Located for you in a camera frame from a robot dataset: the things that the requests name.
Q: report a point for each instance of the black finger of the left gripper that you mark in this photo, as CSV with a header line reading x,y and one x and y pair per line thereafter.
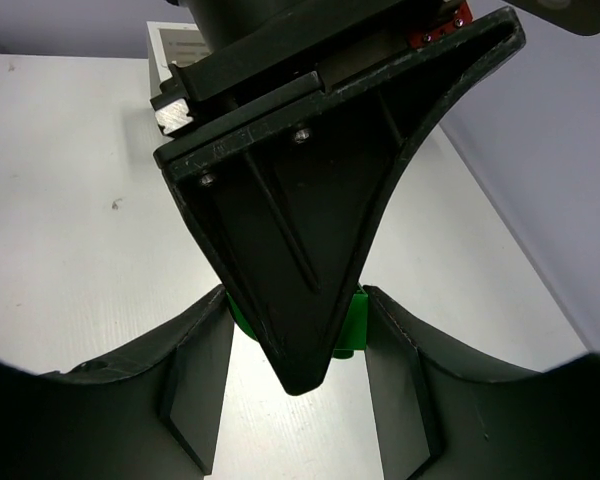
x,y
286,206

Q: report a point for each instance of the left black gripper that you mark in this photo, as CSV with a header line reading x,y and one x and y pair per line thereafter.
x,y
262,51

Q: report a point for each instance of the lime green lego brick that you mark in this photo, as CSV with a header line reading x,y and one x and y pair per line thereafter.
x,y
353,334

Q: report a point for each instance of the white slotted container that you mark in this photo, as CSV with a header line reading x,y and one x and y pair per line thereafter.
x,y
170,43

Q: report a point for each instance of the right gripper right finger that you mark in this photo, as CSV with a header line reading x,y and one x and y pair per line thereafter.
x,y
444,410

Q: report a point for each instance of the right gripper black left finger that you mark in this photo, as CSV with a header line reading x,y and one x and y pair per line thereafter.
x,y
149,409

